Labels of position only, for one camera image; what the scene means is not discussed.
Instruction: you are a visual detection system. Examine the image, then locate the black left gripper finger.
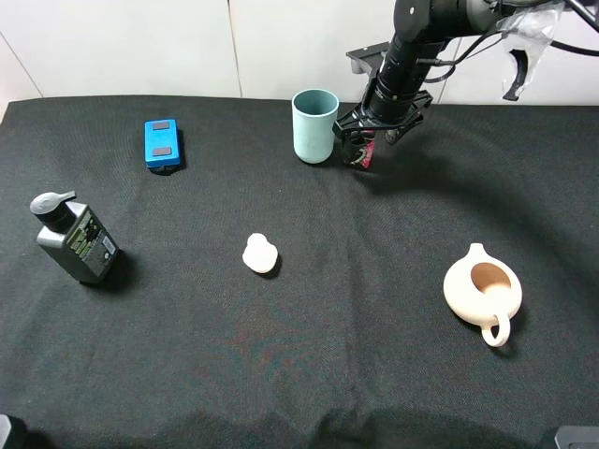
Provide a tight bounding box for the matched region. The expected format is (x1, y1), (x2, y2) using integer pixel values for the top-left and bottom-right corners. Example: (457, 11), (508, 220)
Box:
(385, 123), (415, 146)

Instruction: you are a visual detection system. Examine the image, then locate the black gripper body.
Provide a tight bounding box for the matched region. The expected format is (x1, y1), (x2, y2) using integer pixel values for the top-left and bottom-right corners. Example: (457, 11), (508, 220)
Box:
(332, 69), (433, 134)

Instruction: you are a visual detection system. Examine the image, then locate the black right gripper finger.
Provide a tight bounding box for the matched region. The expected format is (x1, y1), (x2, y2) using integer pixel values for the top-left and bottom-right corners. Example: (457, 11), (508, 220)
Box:
(341, 131), (366, 162)

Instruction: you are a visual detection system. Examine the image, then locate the red black tin box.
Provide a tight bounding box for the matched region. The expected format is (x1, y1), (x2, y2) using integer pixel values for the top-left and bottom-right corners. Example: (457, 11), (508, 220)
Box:
(342, 130), (376, 170)

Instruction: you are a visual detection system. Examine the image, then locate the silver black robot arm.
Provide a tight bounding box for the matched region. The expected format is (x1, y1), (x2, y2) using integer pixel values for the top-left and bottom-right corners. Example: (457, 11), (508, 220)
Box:
(333, 1), (598, 169)

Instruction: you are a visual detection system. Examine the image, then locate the teal plastic cup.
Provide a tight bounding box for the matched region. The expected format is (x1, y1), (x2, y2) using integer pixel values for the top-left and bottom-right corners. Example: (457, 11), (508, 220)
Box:
(291, 89), (340, 165)

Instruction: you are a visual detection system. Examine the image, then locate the white small figurine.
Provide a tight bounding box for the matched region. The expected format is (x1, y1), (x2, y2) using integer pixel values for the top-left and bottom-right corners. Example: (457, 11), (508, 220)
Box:
(242, 233), (279, 274)

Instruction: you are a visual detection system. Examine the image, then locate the clear plastic wrap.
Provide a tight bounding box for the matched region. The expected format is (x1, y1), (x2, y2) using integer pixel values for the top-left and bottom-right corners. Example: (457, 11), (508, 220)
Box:
(497, 1), (564, 102)

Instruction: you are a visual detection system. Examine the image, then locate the beige ceramic teapot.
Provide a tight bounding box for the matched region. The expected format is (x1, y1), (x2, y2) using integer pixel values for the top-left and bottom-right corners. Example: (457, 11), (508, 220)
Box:
(443, 243), (523, 348)

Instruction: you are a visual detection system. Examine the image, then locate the black tablecloth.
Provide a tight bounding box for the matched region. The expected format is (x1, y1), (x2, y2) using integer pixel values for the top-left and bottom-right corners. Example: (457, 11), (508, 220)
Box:
(1, 96), (598, 448)

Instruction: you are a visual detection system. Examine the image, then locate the blue rectangular box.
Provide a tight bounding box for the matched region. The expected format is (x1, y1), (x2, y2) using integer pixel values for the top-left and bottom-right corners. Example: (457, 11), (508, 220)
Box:
(144, 119), (181, 170)

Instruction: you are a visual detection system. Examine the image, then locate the black pump bottle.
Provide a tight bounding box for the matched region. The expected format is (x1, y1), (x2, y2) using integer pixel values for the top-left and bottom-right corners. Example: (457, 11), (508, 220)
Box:
(30, 191), (119, 284)

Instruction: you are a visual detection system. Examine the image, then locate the grey base right corner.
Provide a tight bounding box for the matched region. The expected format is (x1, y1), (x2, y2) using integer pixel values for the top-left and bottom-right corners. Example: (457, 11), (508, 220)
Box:
(554, 427), (599, 449)

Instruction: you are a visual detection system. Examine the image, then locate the black base left corner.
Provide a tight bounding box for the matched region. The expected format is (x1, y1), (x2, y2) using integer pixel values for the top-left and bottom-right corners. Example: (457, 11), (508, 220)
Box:
(0, 414), (27, 449)

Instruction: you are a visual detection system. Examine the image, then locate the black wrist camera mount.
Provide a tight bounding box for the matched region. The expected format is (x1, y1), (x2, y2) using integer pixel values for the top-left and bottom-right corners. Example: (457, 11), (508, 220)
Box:
(346, 41), (389, 77)

